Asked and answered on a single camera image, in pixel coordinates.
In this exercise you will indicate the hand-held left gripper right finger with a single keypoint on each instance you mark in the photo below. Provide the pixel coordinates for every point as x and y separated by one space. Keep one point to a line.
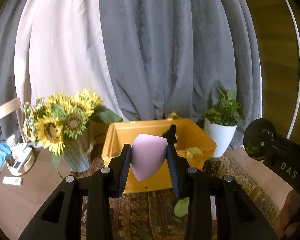
173 172

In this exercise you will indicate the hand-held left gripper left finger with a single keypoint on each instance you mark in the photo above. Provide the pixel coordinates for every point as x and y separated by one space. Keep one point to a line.
123 172

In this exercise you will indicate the lilac teardrop sponge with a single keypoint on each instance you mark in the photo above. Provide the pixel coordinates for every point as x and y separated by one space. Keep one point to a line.
148 155

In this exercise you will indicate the orange plastic crate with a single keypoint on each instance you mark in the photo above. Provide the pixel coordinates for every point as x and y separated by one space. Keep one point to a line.
115 140

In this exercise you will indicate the black plush toy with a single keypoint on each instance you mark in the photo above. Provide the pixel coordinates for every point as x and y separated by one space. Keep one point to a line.
170 132

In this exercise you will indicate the person's right hand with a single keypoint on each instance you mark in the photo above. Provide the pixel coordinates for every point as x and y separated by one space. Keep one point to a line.
295 217

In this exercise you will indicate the green plush toy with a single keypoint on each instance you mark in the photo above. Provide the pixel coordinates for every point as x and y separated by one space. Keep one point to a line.
181 208

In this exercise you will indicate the grey ribbed vase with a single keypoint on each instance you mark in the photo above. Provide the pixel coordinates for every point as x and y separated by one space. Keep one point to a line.
77 155

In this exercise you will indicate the patterned fringed rug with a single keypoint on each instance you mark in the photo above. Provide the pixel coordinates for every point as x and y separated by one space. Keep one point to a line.
150 217

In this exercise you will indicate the potted plant in white pot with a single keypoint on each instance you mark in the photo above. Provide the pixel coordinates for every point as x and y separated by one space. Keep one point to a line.
220 140

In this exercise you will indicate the sunflower bouquet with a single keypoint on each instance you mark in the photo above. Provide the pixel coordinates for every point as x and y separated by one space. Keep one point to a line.
62 120

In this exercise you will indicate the white handheld device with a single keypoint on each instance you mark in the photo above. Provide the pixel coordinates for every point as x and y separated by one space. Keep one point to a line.
17 165

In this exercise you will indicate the white remote control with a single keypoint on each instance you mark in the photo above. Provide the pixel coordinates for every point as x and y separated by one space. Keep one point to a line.
13 181

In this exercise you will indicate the white jar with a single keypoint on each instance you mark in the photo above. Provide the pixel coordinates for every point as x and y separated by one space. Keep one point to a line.
11 142

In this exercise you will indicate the grey curtain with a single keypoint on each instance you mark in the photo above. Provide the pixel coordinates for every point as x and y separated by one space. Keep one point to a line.
0 67
177 50

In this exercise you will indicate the white desk lamp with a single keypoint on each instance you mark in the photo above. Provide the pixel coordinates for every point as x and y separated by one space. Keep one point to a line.
7 110

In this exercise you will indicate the beige curtain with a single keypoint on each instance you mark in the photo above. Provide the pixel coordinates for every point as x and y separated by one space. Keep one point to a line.
65 42

